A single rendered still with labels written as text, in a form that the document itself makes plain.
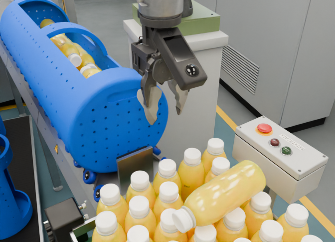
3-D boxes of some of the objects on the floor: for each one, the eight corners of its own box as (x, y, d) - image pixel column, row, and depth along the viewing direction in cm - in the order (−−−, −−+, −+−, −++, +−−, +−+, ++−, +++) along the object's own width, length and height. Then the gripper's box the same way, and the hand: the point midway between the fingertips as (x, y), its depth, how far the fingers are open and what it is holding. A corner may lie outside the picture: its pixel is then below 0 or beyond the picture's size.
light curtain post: (92, 129, 263) (49, -135, 166) (95, 133, 259) (52, -136, 162) (85, 132, 260) (36, -136, 163) (88, 135, 256) (40, -136, 159)
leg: (61, 183, 215) (40, 104, 179) (64, 189, 211) (43, 109, 175) (52, 187, 212) (29, 107, 176) (55, 192, 208) (31, 112, 172)
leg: (25, 113, 282) (5, 45, 246) (27, 116, 278) (6, 47, 242) (18, 115, 280) (-3, 46, 244) (20, 118, 276) (-2, 49, 240)
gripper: (174, 1, 61) (173, 97, 73) (114, 12, 56) (123, 114, 68) (202, 12, 55) (196, 115, 67) (138, 26, 50) (144, 135, 62)
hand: (167, 116), depth 65 cm, fingers open, 6 cm apart
